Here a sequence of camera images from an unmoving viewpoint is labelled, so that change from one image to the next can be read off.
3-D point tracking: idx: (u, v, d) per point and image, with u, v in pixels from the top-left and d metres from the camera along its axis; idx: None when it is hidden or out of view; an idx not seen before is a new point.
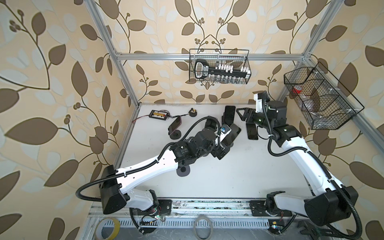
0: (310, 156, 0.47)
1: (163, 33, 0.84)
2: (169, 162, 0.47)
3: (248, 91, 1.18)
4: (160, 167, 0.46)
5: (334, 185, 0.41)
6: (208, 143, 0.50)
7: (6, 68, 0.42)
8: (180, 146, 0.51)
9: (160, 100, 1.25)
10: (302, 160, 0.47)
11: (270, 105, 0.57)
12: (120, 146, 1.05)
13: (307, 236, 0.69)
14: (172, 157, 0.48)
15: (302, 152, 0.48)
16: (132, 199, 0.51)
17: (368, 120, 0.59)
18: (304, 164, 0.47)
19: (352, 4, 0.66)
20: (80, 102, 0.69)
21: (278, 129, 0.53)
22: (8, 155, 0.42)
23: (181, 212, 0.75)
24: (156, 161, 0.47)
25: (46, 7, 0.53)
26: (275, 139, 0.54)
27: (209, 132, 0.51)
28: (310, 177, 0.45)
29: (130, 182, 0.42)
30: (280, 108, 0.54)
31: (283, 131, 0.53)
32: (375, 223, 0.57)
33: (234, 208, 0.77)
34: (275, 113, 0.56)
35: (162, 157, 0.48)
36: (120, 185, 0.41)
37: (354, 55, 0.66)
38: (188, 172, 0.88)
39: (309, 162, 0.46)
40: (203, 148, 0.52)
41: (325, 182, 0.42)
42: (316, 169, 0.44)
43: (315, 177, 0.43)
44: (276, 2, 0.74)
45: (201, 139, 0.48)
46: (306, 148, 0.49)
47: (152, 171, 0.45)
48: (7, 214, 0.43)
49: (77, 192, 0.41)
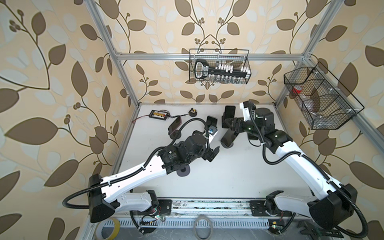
0: (305, 160, 0.47)
1: (163, 33, 0.85)
2: (156, 169, 0.45)
3: (248, 91, 1.18)
4: (147, 174, 0.45)
5: (334, 186, 0.41)
6: (199, 148, 0.49)
7: (6, 68, 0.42)
8: (169, 152, 0.50)
9: (160, 100, 1.25)
10: (299, 165, 0.47)
11: (258, 114, 0.57)
12: (120, 146, 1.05)
13: (307, 236, 0.69)
14: (159, 164, 0.47)
15: (296, 156, 0.48)
16: (125, 204, 0.51)
17: (368, 120, 0.59)
18: (302, 168, 0.46)
19: (352, 4, 0.66)
20: (80, 102, 0.69)
21: (269, 135, 0.58)
22: (8, 155, 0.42)
23: (181, 212, 0.75)
24: (142, 168, 0.45)
25: (46, 7, 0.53)
26: (268, 146, 0.54)
27: (200, 136, 0.50)
28: (309, 181, 0.45)
29: (115, 191, 0.41)
30: (267, 115, 0.54)
31: (274, 138, 0.54)
32: (375, 223, 0.57)
33: (234, 208, 0.77)
34: (264, 121, 0.57)
35: (149, 164, 0.46)
36: (103, 195, 0.40)
37: (354, 55, 0.66)
38: (188, 172, 0.88)
39: (306, 165, 0.46)
40: (193, 154, 0.51)
41: (325, 185, 0.42)
42: (313, 172, 0.44)
43: (313, 180, 0.44)
44: (276, 2, 0.74)
45: (191, 144, 0.47)
46: (300, 152, 0.50)
47: (138, 178, 0.44)
48: (7, 214, 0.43)
49: (63, 203, 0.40)
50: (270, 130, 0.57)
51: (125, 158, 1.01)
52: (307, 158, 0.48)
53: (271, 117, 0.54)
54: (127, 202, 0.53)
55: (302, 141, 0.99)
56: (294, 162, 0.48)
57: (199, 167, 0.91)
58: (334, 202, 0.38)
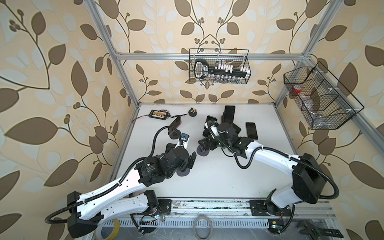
0: (267, 150, 0.55)
1: (163, 33, 0.85)
2: (132, 184, 0.44)
3: (248, 91, 1.18)
4: (124, 190, 0.44)
5: (296, 160, 0.47)
6: (181, 161, 0.49)
7: (6, 68, 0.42)
8: (147, 165, 0.48)
9: (160, 100, 1.25)
10: (264, 156, 0.53)
11: (220, 130, 0.64)
12: (120, 147, 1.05)
13: (307, 236, 0.69)
14: (136, 179, 0.45)
15: (260, 151, 0.55)
16: (113, 213, 0.52)
17: (368, 120, 0.59)
18: (267, 158, 0.52)
19: (352, 4, 0.66)
20: (80, 102, 0.69)
21: (236, 144, 0.66)
22: (8, 155, 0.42)
23: (181, 212, 0.75)
24: (118, 185, 0.44)
25: (46, 6, 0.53)
26: (239, 154, 0.60)
27: (183, 150, 0.51)
28: (278, 167, 0.50)
29: (91, 209, 0.41)
30: (228, 128, 0.62)
31: (241, 145, 0.61)
32: (375, 223, 0.57)
33: (234, 208, 0.77)
34: (226, 134, 0.64)
35: (126, 179, 0.45)
36: (79, 214, 0.40)
37: (355, 55, 0.64)
38: (188, 172, 0.88)
39: (269, 154, 0.53)
40: (174, 167, 0.50)
41: (289, 163, 0.47)
42: (277, 156, 0.51)
43: (280, 163, 0.49)
44: (276, 2, 0.74)
45: (174, 158, 0.47)
46: (261, 145, 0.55)
47: (115, 194, 0.43)
48: (7, 214, 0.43)
49: (46, 220, 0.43)
50: (235, 140, 0.65)
51: (125, 158, 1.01)
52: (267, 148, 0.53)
53: (231, 129, 0.62)
54: (115, 210, 0.53)
55: (302, 141, 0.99)
56: (262, 156, 0.54)
57: (199, 167, 0.91)
58: (301, 175, 0.43)
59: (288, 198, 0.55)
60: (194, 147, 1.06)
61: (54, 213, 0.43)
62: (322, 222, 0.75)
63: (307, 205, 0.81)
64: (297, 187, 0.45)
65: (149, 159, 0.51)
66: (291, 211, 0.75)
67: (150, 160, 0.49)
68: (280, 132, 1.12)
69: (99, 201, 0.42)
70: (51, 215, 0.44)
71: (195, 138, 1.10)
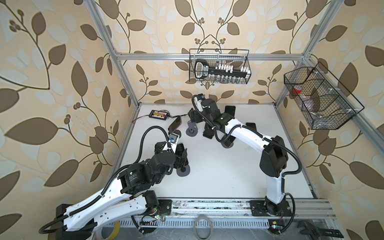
0: (246, 129, 0.58)
1: (163, 33, 0.85)
2: (114, 194, 0.43)
3: (248, 91, 1.18)
4: (106, 200, 0.43)
5: (267, 140, 0.53)
6: (165, 168, 0.46)
7: (6, 68, 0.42)
8: (129, 173, 0.46)
9: (160, 100, 1.25)
10: (241, 134, 0.57)
11: (203, 104, 0.66)
12: (119, 147, 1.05)
13: (307, 236, 0.69)
14: (119, 188, 0.44)
15: (238, 128, 0.59)
16: (107, 219, 0.52)
17: (368, 120, 0.59)
18: (243, 135, 0.57)
19: (352, 4, 0.66)
20: (80, 102, 0.69)
21: (217, 118, 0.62)
22: (8, 155, 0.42)
23: (181, 212, 0.75)
24: (100, 196, 0.44)
25: (46, 6, 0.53)
26: (218, 128, 0.63)
27: (168, 154, 0.48)
28: (252, 144, 0.55)
29: (76, 221, 0.41)
30: (210, 104, 0.63)
31: (221, 120, 0.63)
32: (375, 223, 0.57)
33: (234, 208, 0.77)
34: (208, 109, 0.66)
35: (109, 189, 0.44)
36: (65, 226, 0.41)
37: (355, 55, 0.64)
38: (187, 171, 0.89)
39: (246, 132, 0.57)
40: (159, 173, 0.48)
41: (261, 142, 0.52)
42: (252, 135, 0.55)
43: (254, 142, 0.54)
44: (276, 2, 0.74)
45: (156, 164, 0.44)
46: (241, 123, 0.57)
47: (98, 206, 0.43)
48: (7, 214, 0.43)
49: (40, 230, 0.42)
50: (216, 115, 0.67)
51: (125, 159, 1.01)
52: (245, 127, 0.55)
53: (213, 104, 0.64)
54: (110, 216, 0.54)
55: (302, 141, 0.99)
56: (240, 134, 0.58)
57: (199, 167, 0.91)
58: (269, 152, 0.49)
59: (272, 186, 0.59)
60: (194, 147, 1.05)
61: (46, 224, 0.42)
62: (322, 222, 0.75)
63: (307, 205, 0.82)
64: (263, 162, 0.52)
65: (132, 166, 0.48)
66: (291, 211, 0.75)
67: (133, 167, 0.47)
68: (280, 132, 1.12)
69: (83, 214, 0.42)
70: (46, 225, 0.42)
71: (194, 138, 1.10)
